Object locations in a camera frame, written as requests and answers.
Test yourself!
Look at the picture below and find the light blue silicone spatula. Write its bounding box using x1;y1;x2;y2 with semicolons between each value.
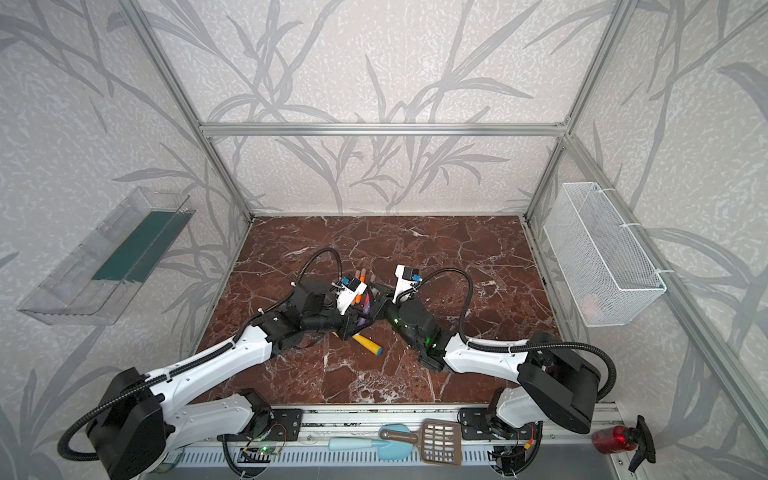
328;437;414;461

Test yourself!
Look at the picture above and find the aluminium front rail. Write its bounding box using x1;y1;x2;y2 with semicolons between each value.
122;403;625;469

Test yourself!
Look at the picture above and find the white wire mesh basket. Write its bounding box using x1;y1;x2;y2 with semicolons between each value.
544;182;667;327

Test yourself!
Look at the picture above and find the small circuit board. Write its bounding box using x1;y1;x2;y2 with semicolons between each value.
239;445;282;464

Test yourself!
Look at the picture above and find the yellow toy shovel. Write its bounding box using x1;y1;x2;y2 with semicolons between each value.
333;331;383;356

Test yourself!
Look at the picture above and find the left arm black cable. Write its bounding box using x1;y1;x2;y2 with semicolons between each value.
57;247;344;463

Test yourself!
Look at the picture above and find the purple marker pen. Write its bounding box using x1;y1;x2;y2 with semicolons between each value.
357;296;374;328

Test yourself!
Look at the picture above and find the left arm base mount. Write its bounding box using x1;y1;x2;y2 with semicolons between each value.
240;389;304;442

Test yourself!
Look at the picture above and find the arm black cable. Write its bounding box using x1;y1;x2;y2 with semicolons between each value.
57;247;344;463
407;267;618;402

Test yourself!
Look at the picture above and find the aluminium cage frame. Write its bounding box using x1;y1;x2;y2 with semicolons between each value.
118;1;767;448

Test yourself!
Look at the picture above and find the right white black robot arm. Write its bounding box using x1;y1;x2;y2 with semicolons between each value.
364;291;601;434

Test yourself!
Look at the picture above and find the brown slotted spatula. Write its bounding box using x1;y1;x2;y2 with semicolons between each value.
379;419;463;466

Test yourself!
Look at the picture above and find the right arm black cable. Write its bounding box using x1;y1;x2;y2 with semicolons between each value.
407;267;618;402

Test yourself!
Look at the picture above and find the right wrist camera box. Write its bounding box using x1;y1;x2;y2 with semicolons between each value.
393;265;422;304

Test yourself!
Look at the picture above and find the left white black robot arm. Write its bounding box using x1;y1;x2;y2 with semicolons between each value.
86;278;367;479

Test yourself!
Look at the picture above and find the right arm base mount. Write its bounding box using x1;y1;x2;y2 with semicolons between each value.
458;388;535;441

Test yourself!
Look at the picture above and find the clear plastic wall tray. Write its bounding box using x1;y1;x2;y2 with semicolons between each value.
18;187;196;326

